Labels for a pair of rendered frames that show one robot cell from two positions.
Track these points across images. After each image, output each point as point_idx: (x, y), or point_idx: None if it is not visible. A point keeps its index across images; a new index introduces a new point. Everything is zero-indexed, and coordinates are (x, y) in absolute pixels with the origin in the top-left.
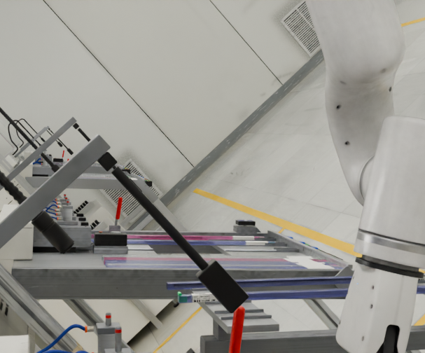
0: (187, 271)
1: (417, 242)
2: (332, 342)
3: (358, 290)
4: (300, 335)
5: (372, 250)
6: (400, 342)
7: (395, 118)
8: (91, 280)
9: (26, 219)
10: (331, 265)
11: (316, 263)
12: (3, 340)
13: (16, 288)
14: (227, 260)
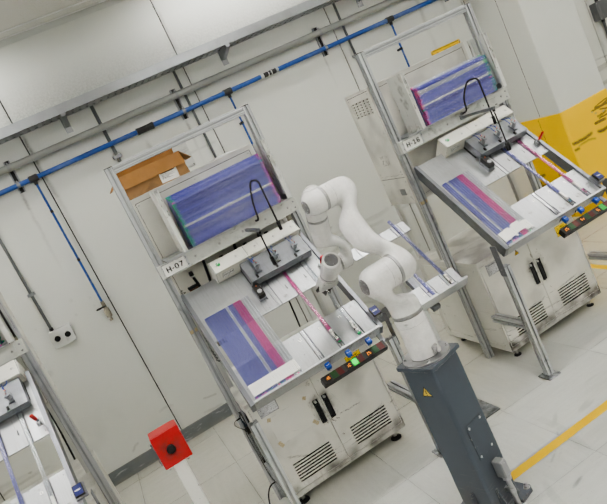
0: (456, 205)
1: (322, 278)
2: None
3: None
4: None
5: None
6: (319, 289)
7: (323, 255)
8: (432, 186)
9: (252, 231)
10: (512, 239)
11: (513, 233)
12: (293, 227)
13: (409, 175)
14: (492, 206)
